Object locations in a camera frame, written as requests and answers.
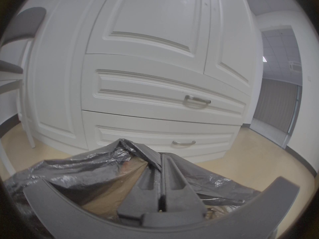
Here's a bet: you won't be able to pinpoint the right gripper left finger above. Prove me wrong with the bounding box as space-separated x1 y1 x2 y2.
117 154 163 226

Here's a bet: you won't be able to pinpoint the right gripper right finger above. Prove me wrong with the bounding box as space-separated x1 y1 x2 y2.
143 154 208 228

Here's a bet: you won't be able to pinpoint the black plastic bag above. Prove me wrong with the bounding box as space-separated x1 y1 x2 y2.
4 138 262 233

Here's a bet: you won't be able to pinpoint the white wardrobe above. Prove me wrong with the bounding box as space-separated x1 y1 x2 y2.
24 0 261 164

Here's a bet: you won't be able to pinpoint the white chair dark grey cushions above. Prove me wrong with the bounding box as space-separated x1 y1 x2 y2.
0 7 48 176

